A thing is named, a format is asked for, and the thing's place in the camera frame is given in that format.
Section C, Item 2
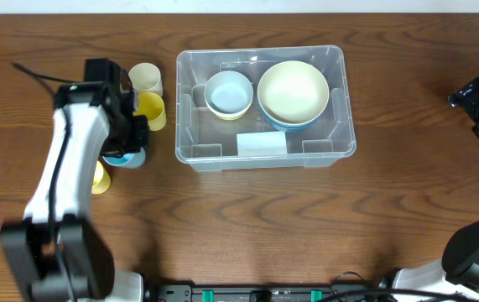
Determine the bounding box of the clear plastic storage container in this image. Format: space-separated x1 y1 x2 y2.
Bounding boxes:
175 45 357 172

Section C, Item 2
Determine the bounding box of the blue cup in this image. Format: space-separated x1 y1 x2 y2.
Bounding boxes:
102 148 146 169

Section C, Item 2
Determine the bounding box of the dark blue large bowl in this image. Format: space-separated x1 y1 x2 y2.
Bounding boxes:
260 108 317 132

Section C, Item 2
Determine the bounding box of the yellow small bowl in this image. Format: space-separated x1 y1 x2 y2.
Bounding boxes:
213 112 246 121

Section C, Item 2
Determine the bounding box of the cream cup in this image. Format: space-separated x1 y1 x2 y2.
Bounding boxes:
128 63 164 96

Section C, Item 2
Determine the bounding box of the white small bowl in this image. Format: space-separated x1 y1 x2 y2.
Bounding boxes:
208 107 248 121

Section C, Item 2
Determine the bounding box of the yellow cup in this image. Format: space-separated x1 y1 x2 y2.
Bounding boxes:
91 161 112 195
133 92 166 132

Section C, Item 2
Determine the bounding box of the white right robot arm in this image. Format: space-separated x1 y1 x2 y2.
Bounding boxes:
387 77 479 300

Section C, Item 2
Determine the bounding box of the beige large bowl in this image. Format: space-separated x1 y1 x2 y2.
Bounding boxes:
257 60 330 123

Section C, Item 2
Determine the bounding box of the white label in container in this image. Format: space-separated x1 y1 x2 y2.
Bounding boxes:
237 131 288 156

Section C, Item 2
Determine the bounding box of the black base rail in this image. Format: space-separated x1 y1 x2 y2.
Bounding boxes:
142 283 373 302

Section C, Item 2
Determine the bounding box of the light blue small bowl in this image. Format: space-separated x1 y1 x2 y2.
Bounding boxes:
204 70 253 113

